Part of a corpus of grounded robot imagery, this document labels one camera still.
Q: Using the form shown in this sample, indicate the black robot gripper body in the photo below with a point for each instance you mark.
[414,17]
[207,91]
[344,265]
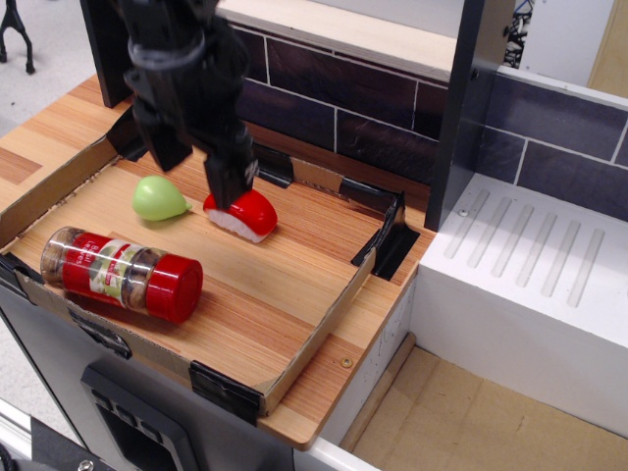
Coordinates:
[195,87]

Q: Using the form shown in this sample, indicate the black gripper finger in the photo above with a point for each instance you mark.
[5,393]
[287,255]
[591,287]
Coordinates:
[161,139]
[230,170]

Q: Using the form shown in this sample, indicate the red-capped basil spice bottle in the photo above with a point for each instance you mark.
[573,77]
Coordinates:
[141,279]

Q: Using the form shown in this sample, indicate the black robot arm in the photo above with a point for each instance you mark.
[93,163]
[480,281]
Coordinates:
[172,20]

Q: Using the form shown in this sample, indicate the taped cardboard fence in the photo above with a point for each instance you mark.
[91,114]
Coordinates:
[276,317]

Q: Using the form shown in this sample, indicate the red toy sushi piece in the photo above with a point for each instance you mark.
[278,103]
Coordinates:
[252,216]

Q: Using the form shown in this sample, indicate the green toy pear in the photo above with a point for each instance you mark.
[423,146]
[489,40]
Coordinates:
[155,198]

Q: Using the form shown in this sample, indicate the white grooved sink drainboard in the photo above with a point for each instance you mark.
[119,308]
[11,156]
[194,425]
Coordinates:
[530,292]

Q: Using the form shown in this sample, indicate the dark grey vertical post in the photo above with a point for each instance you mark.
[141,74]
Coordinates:
[480,49]

